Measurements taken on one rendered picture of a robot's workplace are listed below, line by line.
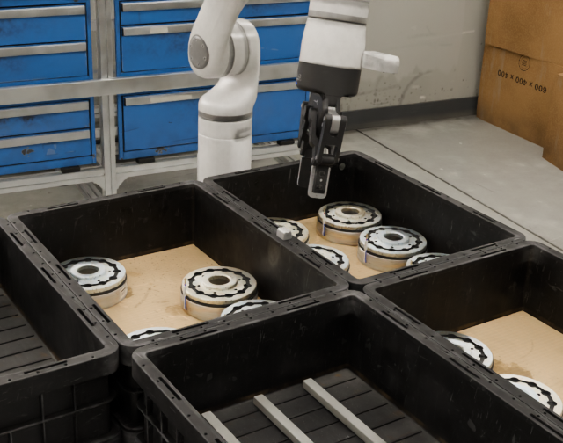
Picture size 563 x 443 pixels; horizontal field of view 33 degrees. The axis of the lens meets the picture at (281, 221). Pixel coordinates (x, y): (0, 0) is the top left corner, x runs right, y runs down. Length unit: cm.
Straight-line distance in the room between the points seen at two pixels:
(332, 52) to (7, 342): 54
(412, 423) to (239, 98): 70
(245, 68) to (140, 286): 44
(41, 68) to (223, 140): 159
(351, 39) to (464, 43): 384
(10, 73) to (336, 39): 209
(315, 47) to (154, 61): 213
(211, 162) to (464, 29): 341
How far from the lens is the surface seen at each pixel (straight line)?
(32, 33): 310
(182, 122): 332
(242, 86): 161
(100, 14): 312
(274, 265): 128
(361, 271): 142
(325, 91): 112
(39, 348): 123
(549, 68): 464
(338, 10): 112
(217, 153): 161
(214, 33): 154
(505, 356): 125
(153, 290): 135
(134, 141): 328
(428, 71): 487
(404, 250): 143
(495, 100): 493
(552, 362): 126
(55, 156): 322
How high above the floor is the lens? 146
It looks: 24 degrees down
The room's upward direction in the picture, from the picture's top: 3 degrees clockwise
